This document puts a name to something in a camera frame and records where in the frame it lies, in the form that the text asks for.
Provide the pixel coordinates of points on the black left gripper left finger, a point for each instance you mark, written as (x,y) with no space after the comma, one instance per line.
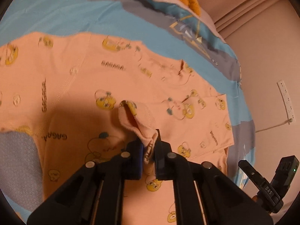
(94,194)

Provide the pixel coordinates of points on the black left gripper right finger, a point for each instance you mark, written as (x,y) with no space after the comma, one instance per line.
(202,193)

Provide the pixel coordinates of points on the pink cartoon print garment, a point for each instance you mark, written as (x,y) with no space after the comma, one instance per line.
(85,97)

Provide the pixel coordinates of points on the white power strip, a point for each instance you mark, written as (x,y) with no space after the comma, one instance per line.
(286,101)

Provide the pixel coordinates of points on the blue grey patterned bed sheet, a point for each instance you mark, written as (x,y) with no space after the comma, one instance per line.
(166,29)

